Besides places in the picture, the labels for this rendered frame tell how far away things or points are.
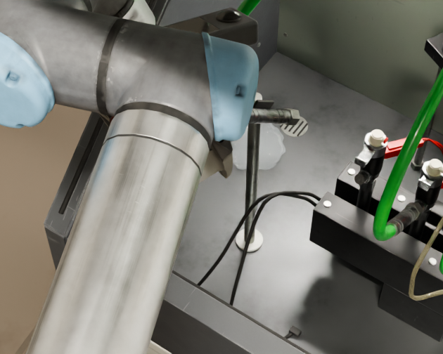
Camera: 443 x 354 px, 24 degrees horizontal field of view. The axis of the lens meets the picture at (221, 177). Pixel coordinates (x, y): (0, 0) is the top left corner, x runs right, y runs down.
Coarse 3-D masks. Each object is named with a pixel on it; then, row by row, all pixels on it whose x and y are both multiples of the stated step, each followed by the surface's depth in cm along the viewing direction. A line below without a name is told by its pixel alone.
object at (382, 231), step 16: (432, 96) 102; (432, 112) 102; (416, 128) 103; (416, 144) 103; (400, 160) 104; (400, 176) 105; (384, 192) 106; (384, 208) 107; (416, 208) 124; (384, 224) 109; (400, 224) 119; (384, 240) 114
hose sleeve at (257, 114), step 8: (256, 112) 122; (264, 112) 123; (272, 112) 124; (280, 112) 125; (288, 112) 126; (256, 120) 122; (264, 120) 123; (272, 120) 124; (280, 120) 125; (288, 120) 126
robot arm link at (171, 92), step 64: (128, 64) 74; (192, 64) 74; (256, 64) 76; (128, 128) 72; (192, 128) 73; (128, 192) 69; (192, 192) 72; (64, 256) 69; (128, 256) 67; (64, 320) 65; (128, 320) 66
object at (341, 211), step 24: (336, 192) 142; (408, 192) 139; (312, 216) 138; (336, 216) 136; (360, 216) 136; (312, 240) 143; (336, 240) 139; (360, 240) 135; (408, 240) 134; (360, 264) 140; (384, 264) 136; (408, 264) 133; (432, 264) 132; (384, 288) 141; (408, 288) 137; (432, 288) 133; (408, 312) 141; (432, 312) 138; (432, 336) 142
